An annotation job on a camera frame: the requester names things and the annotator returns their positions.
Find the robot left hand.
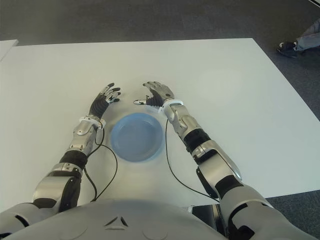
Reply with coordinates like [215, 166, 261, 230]
[89, 82, 122, 120]

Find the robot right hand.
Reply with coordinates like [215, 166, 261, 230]
[133, 80, 175, 109]

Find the blue round plate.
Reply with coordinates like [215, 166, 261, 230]
[110, 112, 165, 163]

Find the white side table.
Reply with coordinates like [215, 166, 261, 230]
[0, 39, 20, 62]

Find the grey robot torso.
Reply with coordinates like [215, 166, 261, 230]
[37, 198, 227, 240]

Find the black robot stand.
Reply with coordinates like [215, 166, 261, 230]
[191, 204, 227, 237]

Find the black and white shoe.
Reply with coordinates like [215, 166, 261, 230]
[276, 41, 298, 59]

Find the person's leg in jeans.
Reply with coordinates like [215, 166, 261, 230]
[296, 21, 320, 52]

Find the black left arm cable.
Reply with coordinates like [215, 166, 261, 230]
[83, 129, 118, 203]

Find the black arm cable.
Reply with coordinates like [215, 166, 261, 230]
[83, 129, 118, 203]
[163, 117, 221, 200]

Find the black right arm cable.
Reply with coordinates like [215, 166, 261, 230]
[163, 117, 221, 200]

